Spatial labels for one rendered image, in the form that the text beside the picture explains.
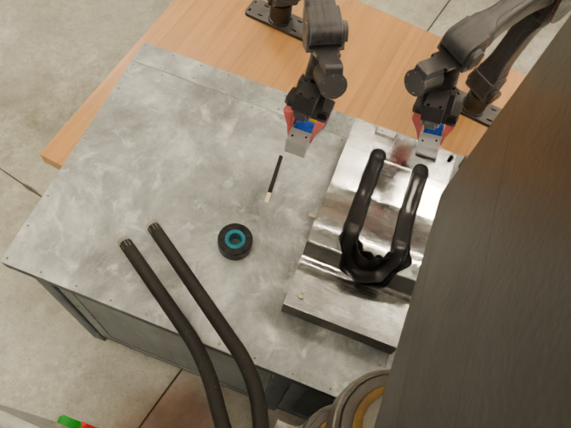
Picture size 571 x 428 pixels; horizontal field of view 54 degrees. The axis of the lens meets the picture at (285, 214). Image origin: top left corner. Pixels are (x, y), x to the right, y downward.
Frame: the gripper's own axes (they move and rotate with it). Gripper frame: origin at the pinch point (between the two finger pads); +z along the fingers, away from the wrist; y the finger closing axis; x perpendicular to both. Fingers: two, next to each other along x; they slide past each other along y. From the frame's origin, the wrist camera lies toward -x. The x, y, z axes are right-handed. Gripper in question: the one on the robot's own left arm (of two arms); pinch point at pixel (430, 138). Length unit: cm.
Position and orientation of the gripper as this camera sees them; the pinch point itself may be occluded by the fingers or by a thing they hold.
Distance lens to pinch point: 136.5
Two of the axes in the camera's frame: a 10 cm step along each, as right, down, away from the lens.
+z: -0.2, 7.4, 6.7
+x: 3.8, -6.1, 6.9
